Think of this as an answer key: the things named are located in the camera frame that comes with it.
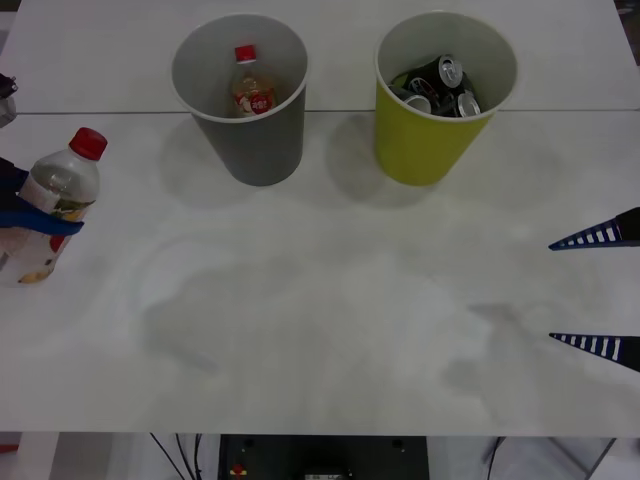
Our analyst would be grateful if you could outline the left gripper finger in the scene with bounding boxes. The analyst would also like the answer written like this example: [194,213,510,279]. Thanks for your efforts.
[0,156,32,213]
[0,208,86,237]

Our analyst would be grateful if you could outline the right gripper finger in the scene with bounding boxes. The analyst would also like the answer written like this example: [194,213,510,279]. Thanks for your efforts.
[548,332,640,374]
[547,206,640,251]

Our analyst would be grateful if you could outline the red-capped bottle with fruit label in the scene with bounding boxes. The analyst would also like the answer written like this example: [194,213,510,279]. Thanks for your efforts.
[0,126,109,289]

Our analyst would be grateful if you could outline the yellow-green plastic bin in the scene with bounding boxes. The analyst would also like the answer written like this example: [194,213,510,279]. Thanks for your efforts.
[374,12,519,188]

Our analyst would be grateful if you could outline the grey plastic bin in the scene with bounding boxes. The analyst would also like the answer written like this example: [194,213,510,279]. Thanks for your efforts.
[170,13,310,188]

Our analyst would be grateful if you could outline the black can with red print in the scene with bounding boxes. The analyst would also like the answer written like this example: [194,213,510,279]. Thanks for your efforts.
[405,74,443,100]

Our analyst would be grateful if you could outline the white table leg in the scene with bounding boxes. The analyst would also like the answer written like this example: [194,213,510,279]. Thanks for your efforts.
[14,432,60,480]

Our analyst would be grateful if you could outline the black can with green print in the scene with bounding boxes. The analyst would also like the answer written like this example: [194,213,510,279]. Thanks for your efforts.
[392,53,466,92]

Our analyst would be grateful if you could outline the red-capped bottle with red label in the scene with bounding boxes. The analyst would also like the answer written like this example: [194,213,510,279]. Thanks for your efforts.
[229,44,277,119]

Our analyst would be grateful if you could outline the black robot torso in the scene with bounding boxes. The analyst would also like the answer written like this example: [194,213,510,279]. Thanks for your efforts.
[218,434,430,480]

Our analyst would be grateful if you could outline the black cable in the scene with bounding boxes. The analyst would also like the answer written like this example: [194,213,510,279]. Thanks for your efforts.
[174,433,200,480]
[485,436,503,480]
[149,433,190,480]

